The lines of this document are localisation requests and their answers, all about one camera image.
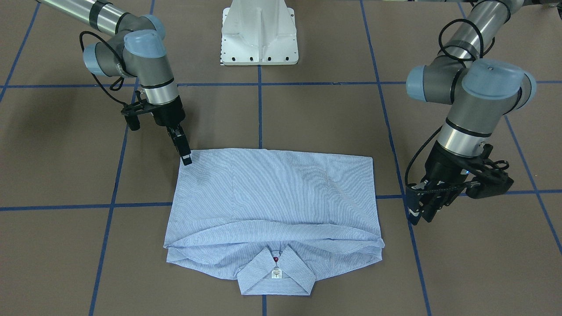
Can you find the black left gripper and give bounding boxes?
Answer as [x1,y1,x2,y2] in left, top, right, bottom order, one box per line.
[406,141,472,225]

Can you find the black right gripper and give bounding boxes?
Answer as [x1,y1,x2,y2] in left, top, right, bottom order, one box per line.
[152,97,192,165]

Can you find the light blue striped shirt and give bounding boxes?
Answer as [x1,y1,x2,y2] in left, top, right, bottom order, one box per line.
[163,148,385,296]

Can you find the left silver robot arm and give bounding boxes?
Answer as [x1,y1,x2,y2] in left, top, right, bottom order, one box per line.
[406,0,537,225]

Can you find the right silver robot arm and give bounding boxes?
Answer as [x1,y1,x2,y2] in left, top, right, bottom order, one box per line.
[43,0,192,165]

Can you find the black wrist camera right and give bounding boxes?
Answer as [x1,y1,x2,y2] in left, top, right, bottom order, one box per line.
[121,90,154,131]

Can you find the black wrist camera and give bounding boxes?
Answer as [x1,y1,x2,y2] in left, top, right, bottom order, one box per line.
[466,144,514,199]
[121,90,154,131]

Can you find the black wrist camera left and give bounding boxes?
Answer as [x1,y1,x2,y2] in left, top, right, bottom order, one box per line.
[466,144,514,199]

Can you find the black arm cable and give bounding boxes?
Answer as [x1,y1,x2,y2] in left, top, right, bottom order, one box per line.
[79,31,137,106]

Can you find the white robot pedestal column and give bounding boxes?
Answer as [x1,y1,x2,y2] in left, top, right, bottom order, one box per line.
[220,0,299,66]

